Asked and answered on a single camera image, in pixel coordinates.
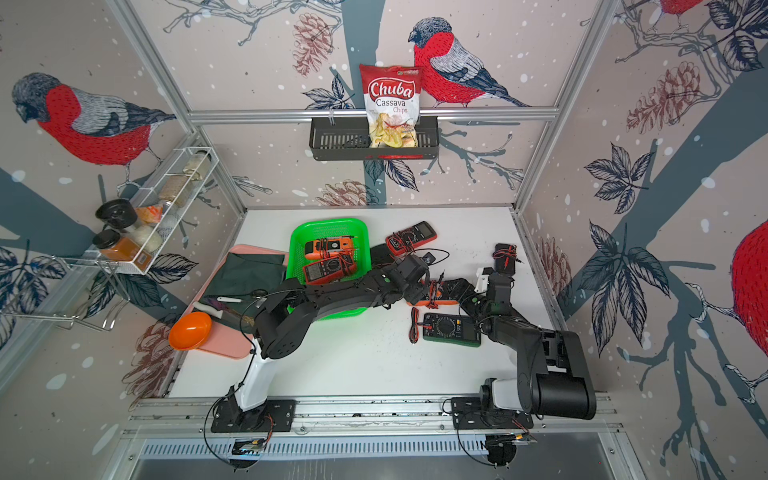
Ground dark green multimeter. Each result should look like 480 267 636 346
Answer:
408 307 481 348

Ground red multimeter with leads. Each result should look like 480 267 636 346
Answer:
303 255 357 285

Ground orange multimeter leads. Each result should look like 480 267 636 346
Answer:
304 236 356 261

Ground green plastic basket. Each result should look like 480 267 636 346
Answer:
285 218 372 284

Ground orange black multimeter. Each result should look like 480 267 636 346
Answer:
411 279 466 309

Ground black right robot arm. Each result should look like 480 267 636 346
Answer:
448 272 597 420

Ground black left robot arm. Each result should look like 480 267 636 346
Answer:
230 253 436 412

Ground small black multimeter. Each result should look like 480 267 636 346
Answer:
492 243 521 277

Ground red multimeter far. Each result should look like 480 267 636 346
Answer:
385 221 437 257

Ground black face-down multimeter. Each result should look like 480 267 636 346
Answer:
370 244 399 269

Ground dark green cloth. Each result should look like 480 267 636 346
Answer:
199 251 286 334

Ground cassava chips bag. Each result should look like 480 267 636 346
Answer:
359 65 422 148

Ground orange bowl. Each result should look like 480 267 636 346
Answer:
168 311 213 351

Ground black lid spice jar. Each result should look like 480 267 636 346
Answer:
95 198 139 231

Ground amber spice jar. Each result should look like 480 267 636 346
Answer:
93 229 151 264

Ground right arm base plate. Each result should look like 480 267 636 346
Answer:
442 395 534 431

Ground black wall basket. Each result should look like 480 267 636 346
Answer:
309 116 440 161

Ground white handled knife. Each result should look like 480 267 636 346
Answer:
192 297 242 323

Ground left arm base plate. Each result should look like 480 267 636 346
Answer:
211 396 297 433

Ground white wire spice rack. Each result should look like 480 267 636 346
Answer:
115 146 219 275

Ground wire wall hook rack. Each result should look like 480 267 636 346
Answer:
1 255 130 337

